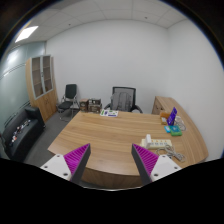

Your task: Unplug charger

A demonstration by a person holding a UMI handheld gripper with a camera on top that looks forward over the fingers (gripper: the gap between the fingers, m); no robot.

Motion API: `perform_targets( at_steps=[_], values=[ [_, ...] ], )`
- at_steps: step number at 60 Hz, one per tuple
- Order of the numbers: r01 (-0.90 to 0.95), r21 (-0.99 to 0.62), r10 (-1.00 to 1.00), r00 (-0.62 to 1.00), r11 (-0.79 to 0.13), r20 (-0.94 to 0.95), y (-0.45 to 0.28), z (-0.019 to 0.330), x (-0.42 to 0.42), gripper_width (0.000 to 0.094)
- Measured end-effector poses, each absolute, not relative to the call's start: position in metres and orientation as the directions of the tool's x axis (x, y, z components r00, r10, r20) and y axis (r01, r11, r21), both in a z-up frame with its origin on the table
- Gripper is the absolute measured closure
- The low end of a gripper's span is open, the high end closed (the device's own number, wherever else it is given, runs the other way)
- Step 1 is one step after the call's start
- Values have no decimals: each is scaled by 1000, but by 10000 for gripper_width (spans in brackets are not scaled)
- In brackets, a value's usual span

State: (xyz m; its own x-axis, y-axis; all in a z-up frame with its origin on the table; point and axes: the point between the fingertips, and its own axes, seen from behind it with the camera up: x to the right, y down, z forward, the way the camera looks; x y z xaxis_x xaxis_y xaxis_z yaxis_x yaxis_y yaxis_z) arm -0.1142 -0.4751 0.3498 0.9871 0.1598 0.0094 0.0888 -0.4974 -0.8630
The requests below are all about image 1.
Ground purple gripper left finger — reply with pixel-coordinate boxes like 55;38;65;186
41;144;91;184

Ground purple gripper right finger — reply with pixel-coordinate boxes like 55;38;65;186
131;144;181;185

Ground white charger plug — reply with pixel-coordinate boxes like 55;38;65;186
145;134;152;145

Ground white power strip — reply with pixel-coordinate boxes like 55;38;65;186
140;139;172;149

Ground wooden office desk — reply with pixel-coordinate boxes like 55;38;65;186
49;102;208;189

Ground blue small box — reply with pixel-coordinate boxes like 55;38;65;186
164;126;171;133

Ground green box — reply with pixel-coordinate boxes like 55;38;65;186
170;125;182;136

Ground orange small box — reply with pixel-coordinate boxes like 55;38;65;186
160;112;170;125

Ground black leather sofa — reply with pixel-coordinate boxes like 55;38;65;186
1;106;45;162

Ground brown cardboard boxes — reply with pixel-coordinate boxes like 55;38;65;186
80;98;102;113

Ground black visitor chair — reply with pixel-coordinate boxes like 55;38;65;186
56;84;80;121

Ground white printed booklet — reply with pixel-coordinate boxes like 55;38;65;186
100;109;118;117

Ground wooden side cabinet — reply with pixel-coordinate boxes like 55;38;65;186
152;96;176;115

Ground grey backpack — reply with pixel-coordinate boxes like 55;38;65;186
111;92;131;112

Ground black mesh office chair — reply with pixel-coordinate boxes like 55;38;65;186
105;86;142;113

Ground wooden glass-door cabinet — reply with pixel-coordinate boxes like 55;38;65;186
25;55;57;121

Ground ceiling light panel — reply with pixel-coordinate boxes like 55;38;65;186
15;26;37;42

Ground white charger cable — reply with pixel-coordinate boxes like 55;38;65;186
155;144;186;163

